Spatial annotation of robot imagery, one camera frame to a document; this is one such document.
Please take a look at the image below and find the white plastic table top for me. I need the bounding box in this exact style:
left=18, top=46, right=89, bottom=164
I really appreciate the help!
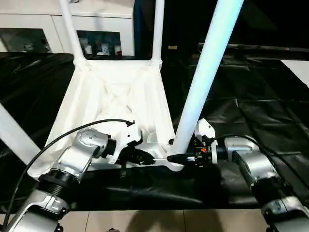
left=27, top=57, right=186, bottom=180

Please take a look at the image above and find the white plastic table leg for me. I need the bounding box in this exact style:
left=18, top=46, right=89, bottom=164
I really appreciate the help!
left=150, top=0, right=166, bottom=66
left=0, top=103, right=42, bottom=166
left=58, top=0, right=88, bottom=68
left=170, top=0, right=245, bottom=156

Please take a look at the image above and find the black mat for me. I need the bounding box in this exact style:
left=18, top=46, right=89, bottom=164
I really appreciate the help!
left=0, top=51, right=309, bottom=211

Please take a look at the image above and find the white cabinet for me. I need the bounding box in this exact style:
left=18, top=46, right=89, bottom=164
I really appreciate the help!
left=0, top=0, right=136, bottom=56

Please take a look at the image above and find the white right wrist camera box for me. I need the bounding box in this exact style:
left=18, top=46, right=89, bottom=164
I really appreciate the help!
left=194, top=118, right=217, bottom=165

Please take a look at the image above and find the silver metal rail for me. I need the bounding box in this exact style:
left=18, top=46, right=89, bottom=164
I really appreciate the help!
left=199, top=43, right=309, bottom=53

